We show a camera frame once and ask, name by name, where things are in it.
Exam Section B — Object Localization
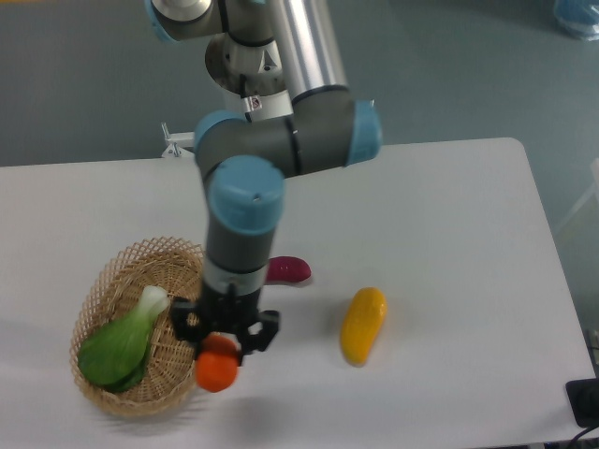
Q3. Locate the orange toy fruit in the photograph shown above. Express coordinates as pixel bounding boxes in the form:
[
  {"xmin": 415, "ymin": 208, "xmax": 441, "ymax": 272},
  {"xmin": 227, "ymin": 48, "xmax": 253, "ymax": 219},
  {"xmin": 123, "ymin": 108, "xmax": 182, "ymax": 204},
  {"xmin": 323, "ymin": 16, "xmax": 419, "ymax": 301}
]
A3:
[{"xmin": 195, "ymin": 333, "xmax": 239, "ymax": 393}]

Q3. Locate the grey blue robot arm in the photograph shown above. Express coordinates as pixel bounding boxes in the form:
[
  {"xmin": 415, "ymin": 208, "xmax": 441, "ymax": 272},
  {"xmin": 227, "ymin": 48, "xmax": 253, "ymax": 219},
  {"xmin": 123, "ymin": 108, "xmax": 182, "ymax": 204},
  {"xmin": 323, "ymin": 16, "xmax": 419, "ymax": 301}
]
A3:
[{"xmin": 145, "ymin": 1, "xmax": 382, "ymax": 359}]

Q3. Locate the yellow mango toy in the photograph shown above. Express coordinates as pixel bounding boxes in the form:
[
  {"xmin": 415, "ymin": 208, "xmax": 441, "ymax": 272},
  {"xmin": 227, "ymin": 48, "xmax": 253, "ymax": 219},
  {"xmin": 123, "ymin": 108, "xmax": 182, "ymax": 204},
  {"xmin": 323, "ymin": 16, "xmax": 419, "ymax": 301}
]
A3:
[{"xmin": 339, "ymin": 287, "xmax": 387, "ymax": 367}]

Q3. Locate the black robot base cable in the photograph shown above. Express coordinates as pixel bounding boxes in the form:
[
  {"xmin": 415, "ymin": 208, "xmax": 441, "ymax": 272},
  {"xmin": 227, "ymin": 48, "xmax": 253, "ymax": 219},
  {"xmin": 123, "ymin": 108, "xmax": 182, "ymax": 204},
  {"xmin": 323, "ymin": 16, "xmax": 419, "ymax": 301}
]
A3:
[{"xmin": 239, "ymin": 73, "xmax": 254, "ymax": 123}]

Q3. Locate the woven wicker basket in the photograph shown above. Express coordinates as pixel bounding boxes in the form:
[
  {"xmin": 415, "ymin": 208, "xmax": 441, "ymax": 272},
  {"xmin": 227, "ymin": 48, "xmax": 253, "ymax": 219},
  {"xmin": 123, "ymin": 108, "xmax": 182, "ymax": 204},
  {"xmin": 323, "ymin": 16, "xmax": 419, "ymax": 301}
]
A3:
[{"xmin": 70, "ymin": 237, "xmax": 203, "ymax": 417}]

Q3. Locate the green bok choy toy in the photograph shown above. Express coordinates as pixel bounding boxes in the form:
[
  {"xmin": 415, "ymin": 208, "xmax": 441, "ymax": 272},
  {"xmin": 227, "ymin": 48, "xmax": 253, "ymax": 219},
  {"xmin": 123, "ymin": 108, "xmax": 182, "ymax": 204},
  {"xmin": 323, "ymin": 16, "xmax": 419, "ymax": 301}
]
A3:
[{"xmin": 78, "ymin": 285, "xmax": 169, "ymax": 393}]

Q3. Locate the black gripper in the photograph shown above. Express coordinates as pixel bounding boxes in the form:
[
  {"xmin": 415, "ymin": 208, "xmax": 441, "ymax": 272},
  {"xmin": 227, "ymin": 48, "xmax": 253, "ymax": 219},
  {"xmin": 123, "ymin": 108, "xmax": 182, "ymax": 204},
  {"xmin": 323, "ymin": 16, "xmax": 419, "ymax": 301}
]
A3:
[{"xmin": 169, "ymin": 282, "xmax": 281, "ymax": 366}]

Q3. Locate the blue plastic bag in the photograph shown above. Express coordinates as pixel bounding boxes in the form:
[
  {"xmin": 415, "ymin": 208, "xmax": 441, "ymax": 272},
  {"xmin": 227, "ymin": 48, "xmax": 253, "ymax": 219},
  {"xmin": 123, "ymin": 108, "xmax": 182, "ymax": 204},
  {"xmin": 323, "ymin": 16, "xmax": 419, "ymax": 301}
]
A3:
[{"xmin": 553, "ymin": 0, "xmax": 598, "ymax": 41}]

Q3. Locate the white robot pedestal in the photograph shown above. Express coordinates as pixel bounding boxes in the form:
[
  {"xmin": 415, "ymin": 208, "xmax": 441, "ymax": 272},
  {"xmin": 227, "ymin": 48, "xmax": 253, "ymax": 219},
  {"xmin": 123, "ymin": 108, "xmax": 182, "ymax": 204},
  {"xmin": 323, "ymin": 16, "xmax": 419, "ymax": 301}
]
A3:
[{"xmin": 197, "ymin": 33, "xmax": 292, "ymax": 131}]

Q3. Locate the purple sweet potato toy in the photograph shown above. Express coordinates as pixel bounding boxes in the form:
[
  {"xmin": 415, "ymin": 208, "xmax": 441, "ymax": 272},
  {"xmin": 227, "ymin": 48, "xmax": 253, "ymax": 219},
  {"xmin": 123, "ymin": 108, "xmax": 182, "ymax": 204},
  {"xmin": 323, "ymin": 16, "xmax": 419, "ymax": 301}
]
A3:
[{"xmin": 266, "ymin": 256, "xmax": 312, "ymax": 284}]

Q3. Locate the black device at edge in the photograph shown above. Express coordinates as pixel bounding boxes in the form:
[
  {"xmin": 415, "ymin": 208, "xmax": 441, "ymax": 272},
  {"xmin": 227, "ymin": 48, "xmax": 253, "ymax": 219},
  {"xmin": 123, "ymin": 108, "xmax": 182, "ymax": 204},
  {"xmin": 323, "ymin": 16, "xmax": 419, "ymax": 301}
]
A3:
[{"xmin": 565, "ymin": 378, "xmax": 598, "ymax": 427}]

